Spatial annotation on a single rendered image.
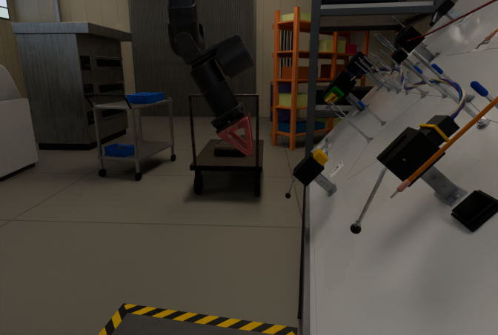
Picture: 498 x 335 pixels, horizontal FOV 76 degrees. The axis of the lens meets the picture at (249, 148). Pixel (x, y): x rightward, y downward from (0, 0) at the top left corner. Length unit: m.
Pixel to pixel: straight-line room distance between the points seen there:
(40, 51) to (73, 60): 0.49
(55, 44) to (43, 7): 4.67
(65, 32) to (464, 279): 5.24
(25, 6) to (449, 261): 10.24
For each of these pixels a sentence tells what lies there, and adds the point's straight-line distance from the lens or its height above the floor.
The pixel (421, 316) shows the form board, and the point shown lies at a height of 0.99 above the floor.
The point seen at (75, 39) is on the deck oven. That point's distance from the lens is 5.30.
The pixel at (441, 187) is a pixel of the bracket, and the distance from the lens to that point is 0.45.
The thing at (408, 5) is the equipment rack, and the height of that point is 1.45.
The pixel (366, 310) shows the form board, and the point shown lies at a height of 0.94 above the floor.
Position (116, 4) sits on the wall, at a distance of 9.17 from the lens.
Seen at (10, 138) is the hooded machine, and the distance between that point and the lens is 4.50.
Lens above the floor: 1.21
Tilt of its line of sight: 14 degrees down
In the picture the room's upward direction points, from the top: straight up
